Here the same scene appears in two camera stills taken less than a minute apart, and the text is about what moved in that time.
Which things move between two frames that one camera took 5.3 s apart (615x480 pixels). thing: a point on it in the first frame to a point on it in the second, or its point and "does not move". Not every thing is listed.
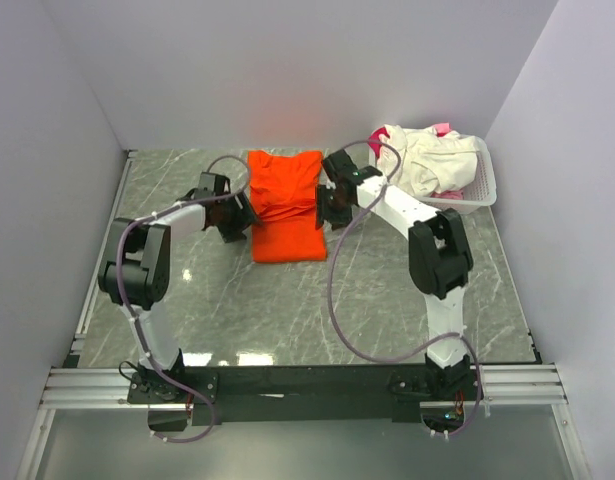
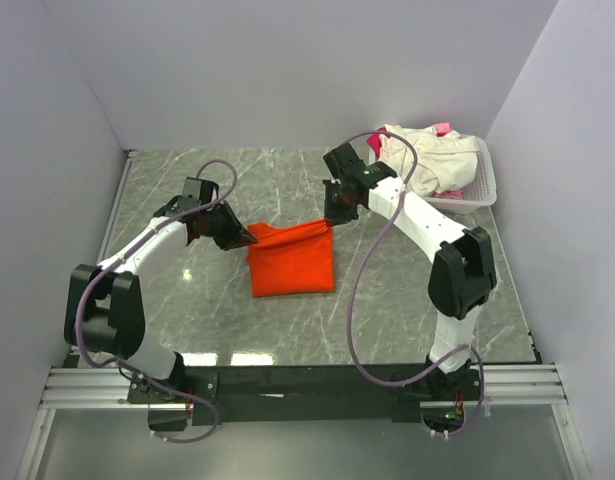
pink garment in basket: x=441 y=129 does not move
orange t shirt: x=284 y=196 to x=291 y=260
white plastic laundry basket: x=482 y=194 does not move
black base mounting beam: x=291 y=393 does not move
